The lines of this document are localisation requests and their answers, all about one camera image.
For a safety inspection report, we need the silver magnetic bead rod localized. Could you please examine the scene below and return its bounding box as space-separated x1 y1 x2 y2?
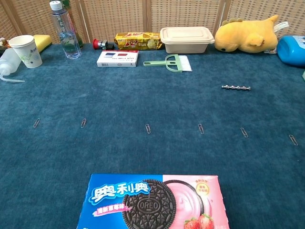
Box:
221 85 252 91

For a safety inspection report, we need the blue carpet table cover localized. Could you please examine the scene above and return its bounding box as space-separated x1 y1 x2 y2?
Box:
0 42 305 229

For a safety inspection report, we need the white box red blue print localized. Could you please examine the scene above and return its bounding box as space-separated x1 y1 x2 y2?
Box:
96 50 139 68

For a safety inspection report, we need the yellow cracker package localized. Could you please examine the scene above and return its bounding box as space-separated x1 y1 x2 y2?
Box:
114 32 163 51

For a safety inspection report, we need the beige lidded lunch box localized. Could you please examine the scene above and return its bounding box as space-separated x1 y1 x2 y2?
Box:
160 26 215 54

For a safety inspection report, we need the red emergency stop button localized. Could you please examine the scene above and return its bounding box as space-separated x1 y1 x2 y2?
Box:
92 38 115 50

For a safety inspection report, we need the Oreo strawberry cookie box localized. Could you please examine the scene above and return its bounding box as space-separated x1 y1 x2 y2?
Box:
76 173 231 229

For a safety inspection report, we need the woven folding screen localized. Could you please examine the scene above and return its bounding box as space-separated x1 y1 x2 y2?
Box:
0 0 305 45

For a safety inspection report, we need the brown tea bottle green label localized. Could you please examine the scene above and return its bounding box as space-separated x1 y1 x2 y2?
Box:
61 0 84 48

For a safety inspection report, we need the clear plastic water bottle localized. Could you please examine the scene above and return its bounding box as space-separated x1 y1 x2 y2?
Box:
49 0 82 60

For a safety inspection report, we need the yellow plush toy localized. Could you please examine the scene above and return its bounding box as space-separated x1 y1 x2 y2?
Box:
214 14 289 53

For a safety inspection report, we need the yellow sponge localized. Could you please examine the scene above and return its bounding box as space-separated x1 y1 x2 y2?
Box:
32 34 53 53

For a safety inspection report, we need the white paper cup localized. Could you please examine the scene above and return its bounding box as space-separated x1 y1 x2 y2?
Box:
9 34 43 69

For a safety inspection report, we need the translucent squeeze wash bottle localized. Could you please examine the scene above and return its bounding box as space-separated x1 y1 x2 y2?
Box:
0 47 26 83

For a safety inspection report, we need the blue detergent bottle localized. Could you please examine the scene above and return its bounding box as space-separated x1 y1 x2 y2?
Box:
276 35 305 67

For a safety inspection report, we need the gold and white ornament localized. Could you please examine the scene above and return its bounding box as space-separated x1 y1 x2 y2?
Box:
0 37 11 50

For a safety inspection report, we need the green handled white brush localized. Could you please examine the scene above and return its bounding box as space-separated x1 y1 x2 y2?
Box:
143 54 193 73

